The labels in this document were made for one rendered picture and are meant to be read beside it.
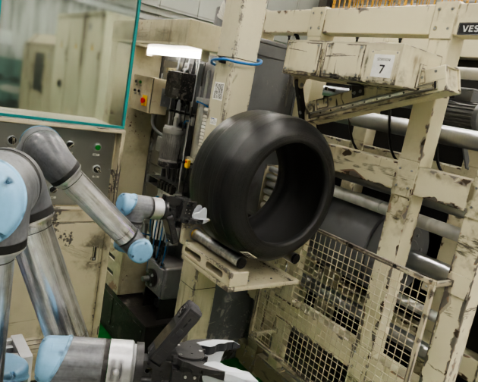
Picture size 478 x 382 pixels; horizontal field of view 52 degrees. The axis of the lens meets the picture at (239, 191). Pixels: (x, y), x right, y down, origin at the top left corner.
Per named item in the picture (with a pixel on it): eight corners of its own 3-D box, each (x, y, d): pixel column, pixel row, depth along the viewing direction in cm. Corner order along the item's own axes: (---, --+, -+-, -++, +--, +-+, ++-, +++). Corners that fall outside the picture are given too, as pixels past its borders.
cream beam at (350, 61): (280, 73, 217) (287, 39, 214) (320, 82, 232) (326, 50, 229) (393, 86, 170) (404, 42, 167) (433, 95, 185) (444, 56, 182)
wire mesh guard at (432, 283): (246, 337, 255) (272, 208, 241) (250, 336, 256) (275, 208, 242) (388, 453, 185) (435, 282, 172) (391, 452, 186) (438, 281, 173)
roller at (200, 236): (196, 226, 211) (201, 233, 214) (188, 233, 210) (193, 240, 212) (244, 255, 184) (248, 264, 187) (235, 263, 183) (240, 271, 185)
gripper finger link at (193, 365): (231, 375, 82) (187, 360, 86) (233, 365, 82) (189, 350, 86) (219, 386, 78) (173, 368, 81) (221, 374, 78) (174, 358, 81)
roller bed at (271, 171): (254, 220, 250) (265, 164, 244) (276, 220, 259) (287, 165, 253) (279, 233, 235) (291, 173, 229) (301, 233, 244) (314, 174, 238)
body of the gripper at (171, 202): (199, 202, 173) (169, 198, 165) (193, 226, 174) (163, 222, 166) (188, 196, 178) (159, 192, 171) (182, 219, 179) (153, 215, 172)
